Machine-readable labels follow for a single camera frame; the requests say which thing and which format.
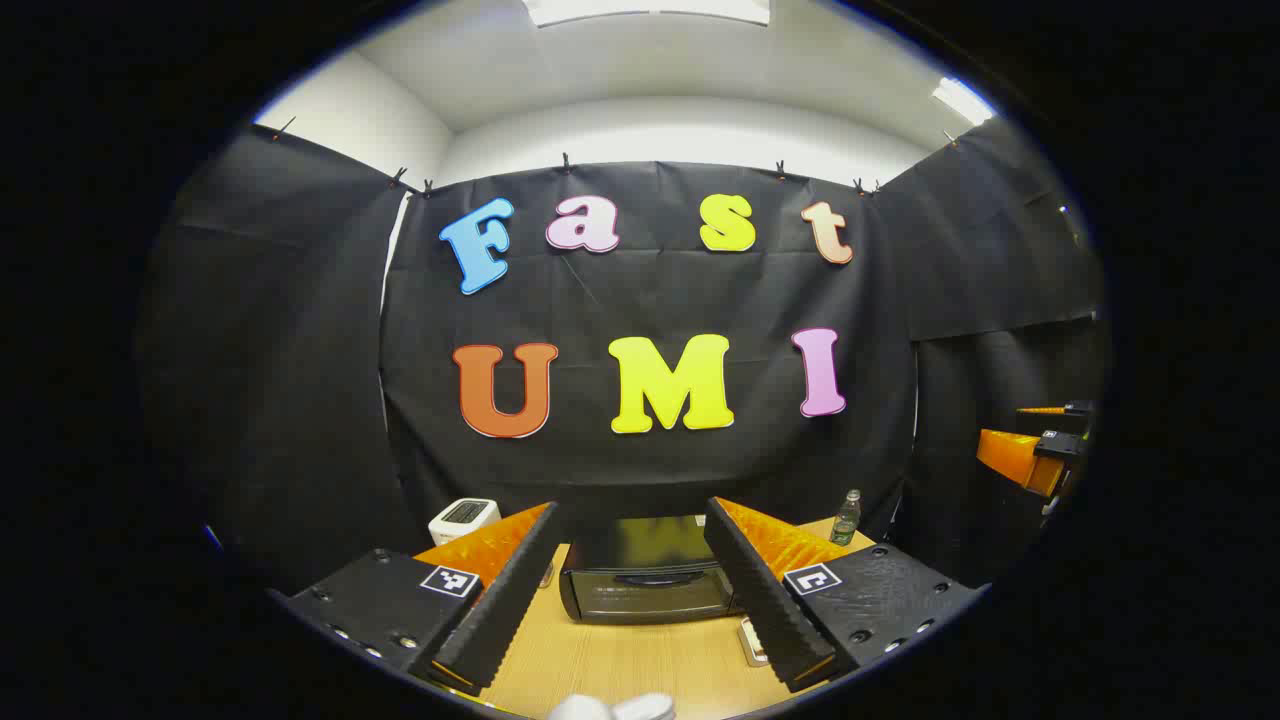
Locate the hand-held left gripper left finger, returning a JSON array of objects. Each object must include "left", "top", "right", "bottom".
[{"left": 268, "top": 500, "right": 561, "bottom": 698}]

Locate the black electric oven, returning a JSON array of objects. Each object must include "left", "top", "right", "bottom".
[{"left": 558, "top": 515, "right": 746, "bottom": 626}]

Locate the clear bottle with green label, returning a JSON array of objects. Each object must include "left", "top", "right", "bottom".
[{"left": 830, "top": 489, "right": 863, "bottom": 547}]

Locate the large ceiling light panel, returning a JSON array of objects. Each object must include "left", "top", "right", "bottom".
[{"left": 520, "top": 0, "right": 773, "bottom": 28}]

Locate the white toaster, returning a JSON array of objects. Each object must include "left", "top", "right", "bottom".
[{"left": 428, "top": 497, "right": 501, "bottom": 548}]

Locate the small ceiling light panel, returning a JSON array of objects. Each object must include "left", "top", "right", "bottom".
[{"left": 930, "top": 77, "right": 998, "bottom": 126}]

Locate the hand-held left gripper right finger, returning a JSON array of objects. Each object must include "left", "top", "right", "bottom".
[{"left": 703, "top": 496, "right": 991, "bottom": 694}]

